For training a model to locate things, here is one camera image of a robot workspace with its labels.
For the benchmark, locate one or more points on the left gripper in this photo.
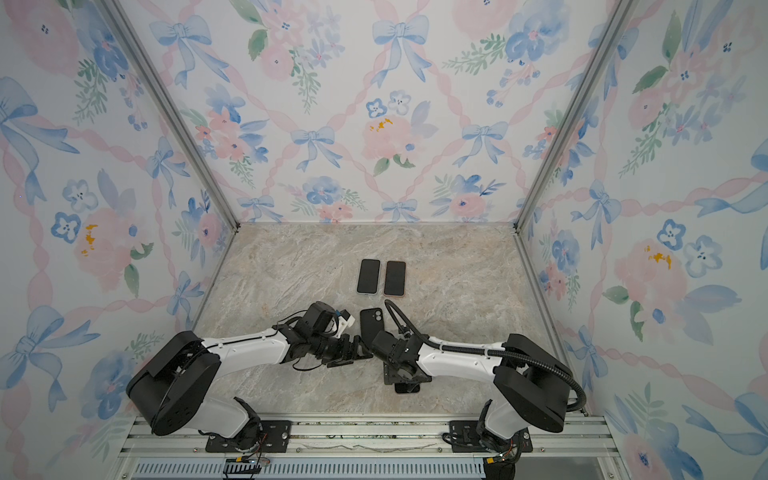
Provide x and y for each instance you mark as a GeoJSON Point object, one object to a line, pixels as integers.
{"type": "Point", "coordinates": [345, 356]}

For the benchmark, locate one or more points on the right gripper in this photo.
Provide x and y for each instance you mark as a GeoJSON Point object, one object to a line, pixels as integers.
{"type": "Point", "coordinates": [389, 376]}

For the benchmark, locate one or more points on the black phone case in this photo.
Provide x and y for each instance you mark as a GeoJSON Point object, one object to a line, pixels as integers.
{"type": "Point", "coordinates": [371, 323]}

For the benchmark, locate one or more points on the pink phone case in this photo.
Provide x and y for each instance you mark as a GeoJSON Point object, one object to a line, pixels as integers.
{"type": "Point", "coordinates": [395, 278]}

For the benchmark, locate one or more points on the light blue phone case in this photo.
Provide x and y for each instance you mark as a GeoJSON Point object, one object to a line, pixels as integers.
{"type": "Point", "coordinates": [368, 276]}

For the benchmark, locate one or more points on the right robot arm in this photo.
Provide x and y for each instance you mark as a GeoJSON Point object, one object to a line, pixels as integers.
{"type": "Point", "coordinates": [534, 389]}

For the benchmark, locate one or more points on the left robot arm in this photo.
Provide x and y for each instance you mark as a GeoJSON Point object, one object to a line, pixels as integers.
{"type": "Point", "coordinates": [171, 391]}

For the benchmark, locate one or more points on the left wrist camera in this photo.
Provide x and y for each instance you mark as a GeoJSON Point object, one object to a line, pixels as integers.
{"type": "Point", "coordinates": [342, 320]}

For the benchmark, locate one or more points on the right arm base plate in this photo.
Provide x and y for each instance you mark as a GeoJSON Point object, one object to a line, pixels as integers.
{"type": "Point", "coordinates": [465, 436]}

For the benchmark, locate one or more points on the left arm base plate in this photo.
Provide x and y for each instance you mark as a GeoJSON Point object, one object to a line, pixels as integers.
{"type": "Point", "coordinates": [264, 436]}

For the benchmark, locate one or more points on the right corner aluminium post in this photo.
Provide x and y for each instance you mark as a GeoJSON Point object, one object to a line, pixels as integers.
{"type": "Point", "coordinates": [615, 27]}

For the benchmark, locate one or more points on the corner aluminium post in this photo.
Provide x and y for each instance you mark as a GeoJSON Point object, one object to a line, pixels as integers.
{"type": "Point", "coordinates": [117, 20]}
{"type": "Point", "coordinates": [615, 27]}

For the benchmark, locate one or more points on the left corner aluminium post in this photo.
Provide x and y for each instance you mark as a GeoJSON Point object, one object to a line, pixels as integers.
{"type": "Point", "coordinates": [117, 20]}

